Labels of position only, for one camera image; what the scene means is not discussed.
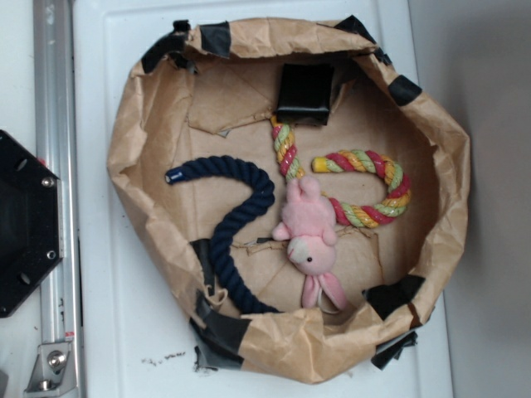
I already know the multicolored twisted rope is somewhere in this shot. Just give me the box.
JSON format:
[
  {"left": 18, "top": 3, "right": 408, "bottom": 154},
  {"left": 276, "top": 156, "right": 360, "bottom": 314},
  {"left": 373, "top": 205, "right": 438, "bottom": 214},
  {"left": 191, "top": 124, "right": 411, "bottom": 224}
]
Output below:
[{"left": 270, "top": 114, "right": 413, "bottom": 230}]

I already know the brown paper bag bin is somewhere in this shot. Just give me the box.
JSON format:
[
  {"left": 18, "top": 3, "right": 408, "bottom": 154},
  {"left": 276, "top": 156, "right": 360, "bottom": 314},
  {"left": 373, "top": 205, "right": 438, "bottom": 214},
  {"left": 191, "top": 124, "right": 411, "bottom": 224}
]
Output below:
[{"left": 107, "top": 17, "right": 470, "bottom": 383}]

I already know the pink plush bunny toy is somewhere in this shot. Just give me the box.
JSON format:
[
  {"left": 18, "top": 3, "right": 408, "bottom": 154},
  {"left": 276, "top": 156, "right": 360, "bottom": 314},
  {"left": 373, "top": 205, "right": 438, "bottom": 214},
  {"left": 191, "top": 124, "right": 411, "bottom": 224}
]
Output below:
[{"left": 272, "top": 176, "right": 348, "bottom": 311}]

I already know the black tape-wrapped block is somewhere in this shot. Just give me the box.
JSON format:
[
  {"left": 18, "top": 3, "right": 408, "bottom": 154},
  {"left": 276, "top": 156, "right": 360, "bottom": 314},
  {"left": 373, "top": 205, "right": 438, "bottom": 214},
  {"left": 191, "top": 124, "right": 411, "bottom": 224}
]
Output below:
[{"left": 275, "top": 64, "right": 334, "bottom": 126}]

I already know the navy blue twisted rope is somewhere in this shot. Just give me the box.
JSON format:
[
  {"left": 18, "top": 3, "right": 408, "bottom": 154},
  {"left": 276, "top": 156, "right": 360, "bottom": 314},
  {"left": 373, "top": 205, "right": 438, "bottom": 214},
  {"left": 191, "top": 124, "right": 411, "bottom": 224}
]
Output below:
[{"left": 164, "top": 155, "right": 283, "bottom": 315}]

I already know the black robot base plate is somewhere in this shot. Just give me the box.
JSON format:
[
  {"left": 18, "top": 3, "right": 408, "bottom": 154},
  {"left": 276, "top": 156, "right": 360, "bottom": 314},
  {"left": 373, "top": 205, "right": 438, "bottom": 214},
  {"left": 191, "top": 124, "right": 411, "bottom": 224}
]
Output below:
[{"left": 0, "top": 130, "right": 61, "bottom": 318}]

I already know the aluminium extrusion rail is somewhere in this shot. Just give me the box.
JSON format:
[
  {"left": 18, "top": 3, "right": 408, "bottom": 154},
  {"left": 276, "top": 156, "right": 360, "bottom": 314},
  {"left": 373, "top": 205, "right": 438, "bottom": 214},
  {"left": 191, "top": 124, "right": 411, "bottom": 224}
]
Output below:
[{"left": 32, "top": 0, "right": 87, "bottom": 398}]

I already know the metal corner bracket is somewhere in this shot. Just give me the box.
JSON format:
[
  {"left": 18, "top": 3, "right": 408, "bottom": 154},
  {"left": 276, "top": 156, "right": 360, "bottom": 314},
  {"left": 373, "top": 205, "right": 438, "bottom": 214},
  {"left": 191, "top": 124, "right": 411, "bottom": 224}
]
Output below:
[{"left": 23, "top": 342, "right": 76, "bottom": 397}]

